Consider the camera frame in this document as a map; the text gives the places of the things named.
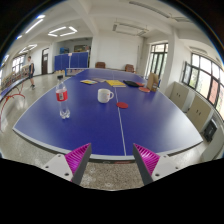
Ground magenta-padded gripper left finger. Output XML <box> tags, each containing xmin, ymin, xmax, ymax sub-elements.
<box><xmin>42</xmin><ymin>142</ymin><xmax>93</xmax><ymax>186</ymax></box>

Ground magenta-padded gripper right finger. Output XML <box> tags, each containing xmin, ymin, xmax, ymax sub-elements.
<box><xmin>132</xmin><ymin>142</ymin><xmax>183</xmax><ymax>186</ymax></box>

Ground clear red-labelled water bottle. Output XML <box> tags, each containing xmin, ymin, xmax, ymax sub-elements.
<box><xmin>55</xmin><ymin>77</ymin><xmax>71</xmax><ymax>120</ymax></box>

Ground flat round red coaster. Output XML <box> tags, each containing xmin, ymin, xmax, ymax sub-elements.
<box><xmin>115</xmin><ymin>101</ymin><xmax>129</xmax><ymax>110</ymax></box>

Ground white ceramic mug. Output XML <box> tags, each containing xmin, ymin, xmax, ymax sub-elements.
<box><xmin>97</xmin><ymin>88</ymin><xmax>115</xmax><ymax>104</ymax></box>

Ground black bin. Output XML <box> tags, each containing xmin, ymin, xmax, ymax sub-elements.
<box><xmin>203</xmin><ymin>119</ymin><xmax>218</xmax><ymax>143</ymax></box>

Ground beige double-door cabinet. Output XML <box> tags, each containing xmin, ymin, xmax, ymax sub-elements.
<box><xmin>169</xmin><ymin>81</ymin><xmax>196</xmax><ymax>109</ymax></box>
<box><xmin>185</xmin><ymin>94</ymin><xmax>214</xmax><ymax>133</ymax></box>

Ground yellow and blue booklet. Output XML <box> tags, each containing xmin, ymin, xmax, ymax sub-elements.
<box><xmin>79</xmin><ymin>78</ymin><xmax>99</xmax><ymax>86</ymax></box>

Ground black paddle case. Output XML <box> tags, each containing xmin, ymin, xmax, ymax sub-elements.
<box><xmin>122</xmin><ymin>79</ymin><xmax>141</xmax><ymax>88</ymax></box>

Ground brown cardboard box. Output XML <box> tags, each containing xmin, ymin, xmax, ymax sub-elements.
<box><xmin>146</xmin><ymin>72</ymin><xmax>160</xmax><ymax>93</ymax></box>

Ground yellow book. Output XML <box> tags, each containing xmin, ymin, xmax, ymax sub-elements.
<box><xmin>105</xmin><ymin>79</ymin><xmax>127</xmax><ymax>88</ymax></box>

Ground low court barrier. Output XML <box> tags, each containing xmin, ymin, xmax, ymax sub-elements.
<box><xmin>65</xmin><ymin>67</ymin><xmax>88</xmax><ymax>77</ymax></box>

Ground brown armchair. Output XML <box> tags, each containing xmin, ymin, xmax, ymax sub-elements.
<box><xmin>124</xmin><ymin>63</ymin><xmax>135</xmax><ymax>73</ymax></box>
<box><xmin>94</xmin><ymin>61</ymin><xmax>107</xmax><ymax>70</ymax></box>

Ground blue partition boards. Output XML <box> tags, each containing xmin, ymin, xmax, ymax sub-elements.
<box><xmin>54</xmin><ymin>51</ymin><xmax>90</xmax><ymax>72</ymax></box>

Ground blue red-legged ping-pong table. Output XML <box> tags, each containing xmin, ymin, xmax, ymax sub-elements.
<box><xmin>0</xmin><ymin>77</ymin><xmax>28</xmax><ymax>129</ymax></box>

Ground large black-framed window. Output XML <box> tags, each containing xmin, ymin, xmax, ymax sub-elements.
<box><xmin>181</xmin><ymin>52</ymin><xmax>224</xmax><ymax>119</ymax></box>

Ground person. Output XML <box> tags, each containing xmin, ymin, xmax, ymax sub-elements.
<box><xmin>27</xmin><ymin>55</ymin><xmax>36</xmax><ymax>89</ymax></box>

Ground tall black-framed window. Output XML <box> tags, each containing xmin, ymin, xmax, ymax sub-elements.
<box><xmin>145</xmin><ymin>42</ymin><xmax>169</xmax><ymax>81</ymax></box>

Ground dark wooden door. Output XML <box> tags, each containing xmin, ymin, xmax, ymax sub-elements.
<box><xmin>41</xmin><ymin>48</ymin><xmax>50</xmax><ymax>75</ymax></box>

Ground book shelf unit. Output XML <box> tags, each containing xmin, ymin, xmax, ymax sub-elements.
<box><xmin>0</xmin><ymin>64</ymin><xmax>31</xmax><ymax>91</ymax></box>

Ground ceiling lights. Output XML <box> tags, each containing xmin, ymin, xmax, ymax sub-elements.
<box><xmin>3</xmin><ymin>13</ymin><xmax>79</xmax><ymax>64</ymax></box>

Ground ceiling air conditioner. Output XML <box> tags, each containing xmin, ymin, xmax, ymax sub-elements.
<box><xmin>112</xmin><ymin>21</ymin><xmax>150</xmax><ymax>37</ymax></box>

